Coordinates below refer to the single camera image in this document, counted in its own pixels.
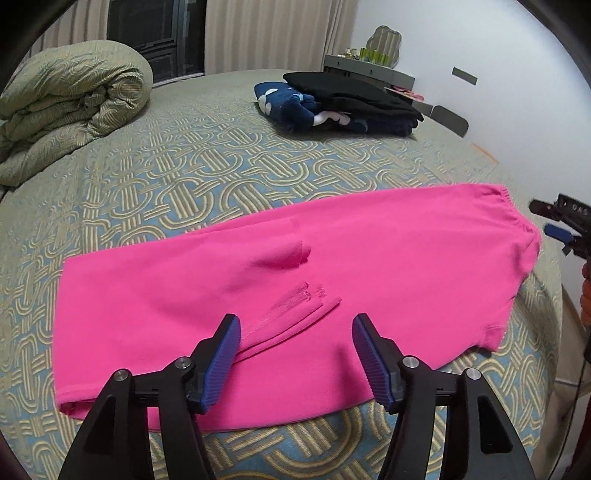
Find dark window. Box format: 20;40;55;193
106;0;207;84

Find pink pants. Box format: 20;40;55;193
52;183;542;432

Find folded patterned green duvet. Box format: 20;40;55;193
0;40;154;186

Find navy printed folded garment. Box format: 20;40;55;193
254;82;370;134

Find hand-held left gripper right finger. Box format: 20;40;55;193
352;314;536;480

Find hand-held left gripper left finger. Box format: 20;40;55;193
59;314;242;480

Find beige pleated curtain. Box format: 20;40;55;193
34;0;109;51
203;0;358;77

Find bed with patterned cover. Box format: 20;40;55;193
0;69;564;480

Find black folded garment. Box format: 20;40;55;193
283;70;424;137

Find chair with curved backrest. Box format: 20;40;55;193
429;104;468;137

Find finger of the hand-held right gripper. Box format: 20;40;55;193
544;224;575;246
529;199;561;219

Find cloud-shaped mirror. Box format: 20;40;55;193
365;25;402;65

